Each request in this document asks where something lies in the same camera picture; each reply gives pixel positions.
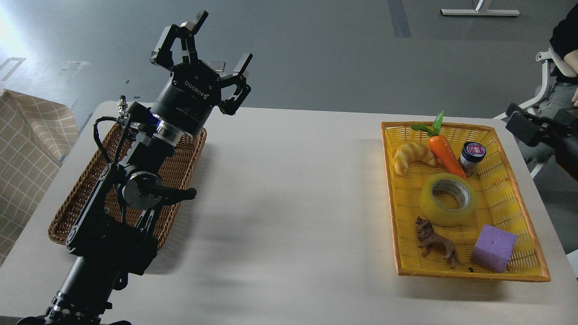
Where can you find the toy croissant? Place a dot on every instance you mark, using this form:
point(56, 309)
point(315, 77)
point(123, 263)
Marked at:
point(409, 152)

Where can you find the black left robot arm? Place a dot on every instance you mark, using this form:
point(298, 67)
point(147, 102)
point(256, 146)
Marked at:
point(114, 233)

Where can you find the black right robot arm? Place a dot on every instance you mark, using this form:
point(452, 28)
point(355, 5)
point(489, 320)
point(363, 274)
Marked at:
point(566, 150)

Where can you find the yellow tape roll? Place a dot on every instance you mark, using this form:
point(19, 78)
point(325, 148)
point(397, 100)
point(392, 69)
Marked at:
point(447, 200)

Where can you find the toy carrot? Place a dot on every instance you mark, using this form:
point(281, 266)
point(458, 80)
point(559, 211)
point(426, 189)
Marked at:
point(440, 146)

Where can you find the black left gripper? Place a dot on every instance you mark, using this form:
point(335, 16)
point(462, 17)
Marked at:
point(189, 95)

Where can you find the small dark jar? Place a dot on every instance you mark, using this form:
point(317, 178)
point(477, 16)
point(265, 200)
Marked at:
point(472, 154)

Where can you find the brown toy lion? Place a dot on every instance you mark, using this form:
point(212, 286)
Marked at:
point(429, 239)

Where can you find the white stand base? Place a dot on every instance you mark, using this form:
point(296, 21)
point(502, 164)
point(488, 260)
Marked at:
point(481, 9)

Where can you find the purple foam cube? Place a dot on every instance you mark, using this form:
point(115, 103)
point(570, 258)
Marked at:
point(493, 248)

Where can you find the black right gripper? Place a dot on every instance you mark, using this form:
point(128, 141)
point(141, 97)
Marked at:
point(531, 129)

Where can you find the yellow plastic basket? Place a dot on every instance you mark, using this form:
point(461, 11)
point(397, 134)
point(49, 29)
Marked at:
point(500, 204)

